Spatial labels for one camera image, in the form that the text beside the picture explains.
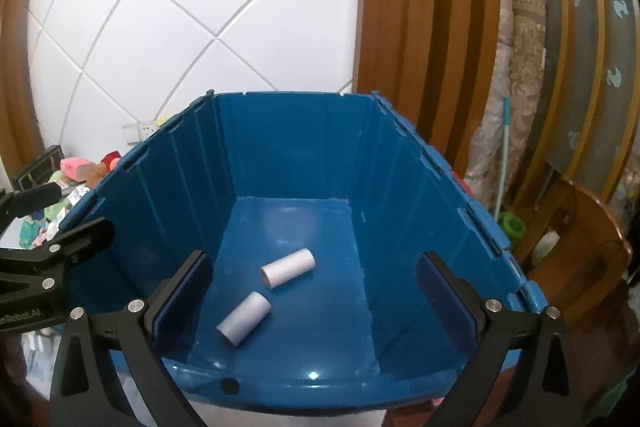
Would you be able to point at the brown bear plush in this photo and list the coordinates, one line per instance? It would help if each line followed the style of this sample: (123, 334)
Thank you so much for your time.
(96, 175)

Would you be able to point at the blue plastic storage crate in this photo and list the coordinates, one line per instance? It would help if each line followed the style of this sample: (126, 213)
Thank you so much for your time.
(250, 178)

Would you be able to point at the white plastic film roll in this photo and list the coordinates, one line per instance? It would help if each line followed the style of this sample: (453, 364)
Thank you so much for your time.
(244, 318)

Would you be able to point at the white wall socket panel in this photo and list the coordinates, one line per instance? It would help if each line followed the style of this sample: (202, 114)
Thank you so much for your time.
(139, 131)

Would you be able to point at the pink tissue pack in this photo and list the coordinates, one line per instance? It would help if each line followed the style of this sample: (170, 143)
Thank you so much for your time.
(76, 168)

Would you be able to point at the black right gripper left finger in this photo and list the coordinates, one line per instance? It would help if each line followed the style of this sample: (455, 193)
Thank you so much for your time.
(86, 390)

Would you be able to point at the beige tape roll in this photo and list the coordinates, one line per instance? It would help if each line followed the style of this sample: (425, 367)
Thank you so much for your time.
(287, 268)

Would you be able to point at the wooden chair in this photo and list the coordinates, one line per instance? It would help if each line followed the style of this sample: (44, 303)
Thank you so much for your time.
(574, 249)

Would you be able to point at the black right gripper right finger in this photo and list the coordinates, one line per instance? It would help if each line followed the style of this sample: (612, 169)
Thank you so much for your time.
(543, 390)

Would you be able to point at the green plush toy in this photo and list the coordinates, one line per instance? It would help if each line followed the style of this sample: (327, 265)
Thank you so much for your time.
(67, 186)

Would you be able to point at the black gift box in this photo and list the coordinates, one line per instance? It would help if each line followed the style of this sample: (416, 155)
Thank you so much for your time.
(40, 170)

